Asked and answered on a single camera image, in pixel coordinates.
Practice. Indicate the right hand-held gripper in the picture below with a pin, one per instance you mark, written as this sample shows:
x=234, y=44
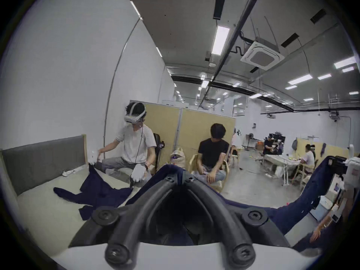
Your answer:
x=351, y=173

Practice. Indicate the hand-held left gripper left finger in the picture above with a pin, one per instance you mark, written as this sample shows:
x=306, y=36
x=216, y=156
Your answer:
x=157, y=195

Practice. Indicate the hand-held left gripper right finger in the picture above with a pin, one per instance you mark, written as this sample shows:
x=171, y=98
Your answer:
x=213, y=204

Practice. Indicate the dark blue shirt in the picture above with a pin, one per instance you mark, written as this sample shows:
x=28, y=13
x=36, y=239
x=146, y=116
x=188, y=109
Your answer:
x=298, y=204
x=98, y=193

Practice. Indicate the person's right forearm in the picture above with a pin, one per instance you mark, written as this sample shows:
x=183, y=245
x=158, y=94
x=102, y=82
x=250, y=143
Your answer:
x=320, y=229

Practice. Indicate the person's right hand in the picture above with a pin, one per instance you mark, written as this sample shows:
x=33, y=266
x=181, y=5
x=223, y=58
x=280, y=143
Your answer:
x=348, y=200

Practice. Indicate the wooden chair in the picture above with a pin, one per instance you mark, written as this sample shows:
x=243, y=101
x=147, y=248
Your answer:
x=235, y=153
x=219, y=183
x=301, y=176

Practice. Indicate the pale cloth bag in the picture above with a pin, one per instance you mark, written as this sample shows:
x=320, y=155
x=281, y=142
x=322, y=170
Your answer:
x=177, y=157

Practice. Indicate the black chair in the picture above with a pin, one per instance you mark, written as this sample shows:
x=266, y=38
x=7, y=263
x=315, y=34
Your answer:
x=158, y=148

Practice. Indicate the white table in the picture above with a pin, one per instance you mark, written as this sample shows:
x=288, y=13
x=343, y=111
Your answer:
x=277, y=162

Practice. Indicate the bed with pale green sheet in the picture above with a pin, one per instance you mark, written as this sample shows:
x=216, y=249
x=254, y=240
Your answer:
x=42, y=209

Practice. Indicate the grey padded headboard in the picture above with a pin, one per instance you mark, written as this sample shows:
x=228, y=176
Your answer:
x=42, y=159

